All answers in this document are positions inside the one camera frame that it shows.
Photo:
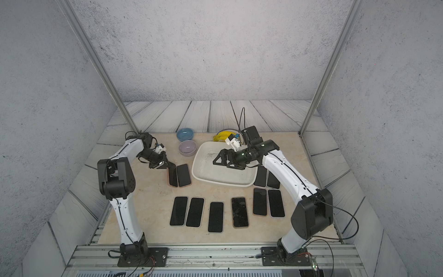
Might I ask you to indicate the black phone thin case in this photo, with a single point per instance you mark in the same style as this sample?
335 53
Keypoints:
261 177

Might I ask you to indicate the white plastic storage box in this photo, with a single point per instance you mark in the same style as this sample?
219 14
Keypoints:
203 168

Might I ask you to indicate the black phone grey case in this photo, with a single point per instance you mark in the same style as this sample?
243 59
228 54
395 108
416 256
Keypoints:
276 205

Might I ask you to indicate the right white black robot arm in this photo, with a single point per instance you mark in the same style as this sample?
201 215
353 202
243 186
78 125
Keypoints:
313 207

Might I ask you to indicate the black phone dark case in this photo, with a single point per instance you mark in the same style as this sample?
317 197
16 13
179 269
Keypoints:
216 217

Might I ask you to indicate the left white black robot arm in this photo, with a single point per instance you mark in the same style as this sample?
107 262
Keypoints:
117 183

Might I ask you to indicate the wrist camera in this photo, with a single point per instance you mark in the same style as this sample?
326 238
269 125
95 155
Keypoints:
247 137
159 149

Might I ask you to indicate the black phone light blue case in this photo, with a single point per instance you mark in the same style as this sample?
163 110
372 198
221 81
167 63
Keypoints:
178 214

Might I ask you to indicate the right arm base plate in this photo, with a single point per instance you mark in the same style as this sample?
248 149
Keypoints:
277 256

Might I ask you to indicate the purple ceramic bowl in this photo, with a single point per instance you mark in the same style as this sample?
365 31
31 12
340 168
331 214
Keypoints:
187 148

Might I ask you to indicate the left metal frame post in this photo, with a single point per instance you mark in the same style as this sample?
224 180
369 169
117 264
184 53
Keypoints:
77 28

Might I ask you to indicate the blue ceramic bowl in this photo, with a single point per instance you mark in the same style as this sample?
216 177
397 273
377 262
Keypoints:
185 134

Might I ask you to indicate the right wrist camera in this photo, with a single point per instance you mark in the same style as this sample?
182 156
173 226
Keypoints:
247 137

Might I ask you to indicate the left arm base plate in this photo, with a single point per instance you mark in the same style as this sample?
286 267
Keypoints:
148 257

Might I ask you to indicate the aluminium mounting rail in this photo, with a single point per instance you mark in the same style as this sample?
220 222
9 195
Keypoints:
323 259

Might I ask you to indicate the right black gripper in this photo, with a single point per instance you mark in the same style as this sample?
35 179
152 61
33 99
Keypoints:
224 152

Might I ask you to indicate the black phone white case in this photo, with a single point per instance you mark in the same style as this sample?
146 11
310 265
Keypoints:
195 212

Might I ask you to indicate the plate with yellow bananas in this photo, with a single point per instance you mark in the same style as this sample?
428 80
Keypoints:
224 134

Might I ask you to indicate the metal frame post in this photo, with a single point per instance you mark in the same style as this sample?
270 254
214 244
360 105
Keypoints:
77 28
333 61

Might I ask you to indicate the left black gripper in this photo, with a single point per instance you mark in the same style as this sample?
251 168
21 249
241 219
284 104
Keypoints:
162 161

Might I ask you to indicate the black phone pink case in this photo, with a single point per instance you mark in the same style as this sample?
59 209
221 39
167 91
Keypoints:
239 212

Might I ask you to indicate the black phone red case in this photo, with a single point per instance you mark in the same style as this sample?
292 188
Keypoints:
183 175

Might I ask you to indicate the right metal frame post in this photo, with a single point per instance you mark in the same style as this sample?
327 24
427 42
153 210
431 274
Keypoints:
333 61

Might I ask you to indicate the black phone cream case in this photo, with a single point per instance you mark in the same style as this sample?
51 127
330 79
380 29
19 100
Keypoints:
260 202

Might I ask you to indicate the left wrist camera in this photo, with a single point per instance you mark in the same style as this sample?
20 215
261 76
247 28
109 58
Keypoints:
159 149

